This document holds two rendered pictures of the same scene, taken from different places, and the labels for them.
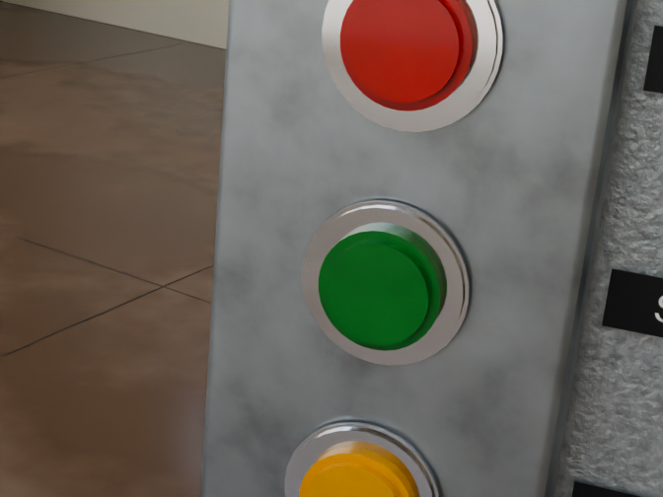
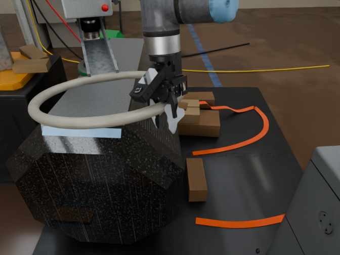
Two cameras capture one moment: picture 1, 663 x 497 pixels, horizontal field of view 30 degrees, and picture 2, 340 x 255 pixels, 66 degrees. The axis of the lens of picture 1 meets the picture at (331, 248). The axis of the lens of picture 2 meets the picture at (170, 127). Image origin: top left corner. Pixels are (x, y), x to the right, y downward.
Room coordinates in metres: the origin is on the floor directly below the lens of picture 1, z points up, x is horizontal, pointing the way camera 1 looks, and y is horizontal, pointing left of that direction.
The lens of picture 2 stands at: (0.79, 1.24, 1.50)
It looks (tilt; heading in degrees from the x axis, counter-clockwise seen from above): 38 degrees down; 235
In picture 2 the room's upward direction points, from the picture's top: straight up
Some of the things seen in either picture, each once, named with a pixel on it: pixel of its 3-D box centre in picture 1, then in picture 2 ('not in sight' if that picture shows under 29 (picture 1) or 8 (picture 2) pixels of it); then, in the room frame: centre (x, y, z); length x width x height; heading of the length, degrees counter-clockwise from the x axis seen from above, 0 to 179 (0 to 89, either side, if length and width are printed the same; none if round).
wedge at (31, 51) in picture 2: not in sight; (33, 52); (0.57, -0.73, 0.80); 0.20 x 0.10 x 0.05; 103
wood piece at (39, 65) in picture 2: not in sight; (32, 66); (0.63, -0.51, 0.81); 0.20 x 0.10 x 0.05; 153
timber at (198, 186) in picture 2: not in sight; (195, 178); (-0.07, 0.32, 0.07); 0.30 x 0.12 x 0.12; 57
